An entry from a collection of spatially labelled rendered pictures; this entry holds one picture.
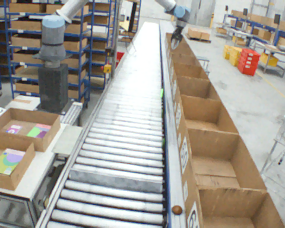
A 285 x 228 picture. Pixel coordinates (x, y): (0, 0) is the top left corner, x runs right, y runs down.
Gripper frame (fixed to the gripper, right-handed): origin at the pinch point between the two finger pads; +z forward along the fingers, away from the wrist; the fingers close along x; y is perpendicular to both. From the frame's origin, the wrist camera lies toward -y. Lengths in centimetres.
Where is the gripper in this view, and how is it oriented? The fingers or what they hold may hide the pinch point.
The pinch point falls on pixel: (173, 47)
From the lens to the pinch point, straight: 206.4
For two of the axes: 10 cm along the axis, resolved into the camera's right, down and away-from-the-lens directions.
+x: 9.7, 2.0, 1.4
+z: -2.5, 8.5, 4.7
